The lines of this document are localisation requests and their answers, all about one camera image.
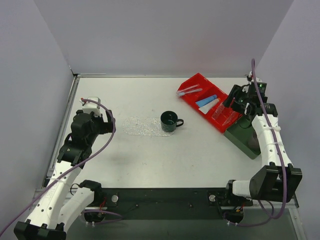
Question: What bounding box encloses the clear plastic packet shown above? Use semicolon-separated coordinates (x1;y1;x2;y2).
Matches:
211;103;225;120

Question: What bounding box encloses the dark green mug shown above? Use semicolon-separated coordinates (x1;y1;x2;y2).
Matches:
160;110;184;133

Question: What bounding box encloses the purple cup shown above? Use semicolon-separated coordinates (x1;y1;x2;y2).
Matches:
247;132;261;152

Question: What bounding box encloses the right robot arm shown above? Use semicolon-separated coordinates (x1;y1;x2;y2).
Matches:
223;82;303;203

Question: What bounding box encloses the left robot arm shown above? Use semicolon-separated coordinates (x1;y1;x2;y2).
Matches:
13;107;116;240

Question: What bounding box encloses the clear textured plastic tray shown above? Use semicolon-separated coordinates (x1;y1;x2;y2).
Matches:
122;117;174;137

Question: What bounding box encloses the white orange-capped toothpaste tube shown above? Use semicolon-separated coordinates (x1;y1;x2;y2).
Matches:
198;98;221;115

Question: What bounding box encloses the blue toothpaste tube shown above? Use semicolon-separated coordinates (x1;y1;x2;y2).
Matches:
195;94;217;108

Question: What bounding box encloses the toothbrush in clear wrapper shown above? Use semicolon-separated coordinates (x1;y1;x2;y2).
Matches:
176;84;203;97

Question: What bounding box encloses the green bin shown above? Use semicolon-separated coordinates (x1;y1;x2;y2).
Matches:
223;116;261;160

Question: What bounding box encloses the red divided bin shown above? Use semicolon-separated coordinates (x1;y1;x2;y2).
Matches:
176;73;242;133

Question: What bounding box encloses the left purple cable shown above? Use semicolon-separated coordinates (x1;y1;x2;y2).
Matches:
0;99;117;232

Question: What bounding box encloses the purple cable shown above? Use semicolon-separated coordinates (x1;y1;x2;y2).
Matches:
223;58;287;227
0;99;117;232

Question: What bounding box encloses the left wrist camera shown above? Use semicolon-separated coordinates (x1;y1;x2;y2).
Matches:
79;98;101;118

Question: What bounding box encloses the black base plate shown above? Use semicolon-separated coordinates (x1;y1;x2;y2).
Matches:
84;187;253;223

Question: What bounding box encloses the aluminium rail frame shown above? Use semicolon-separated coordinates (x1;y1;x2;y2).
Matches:
32;186;300;210

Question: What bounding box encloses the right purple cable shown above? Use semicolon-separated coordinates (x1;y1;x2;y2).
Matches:
223;58;287;227

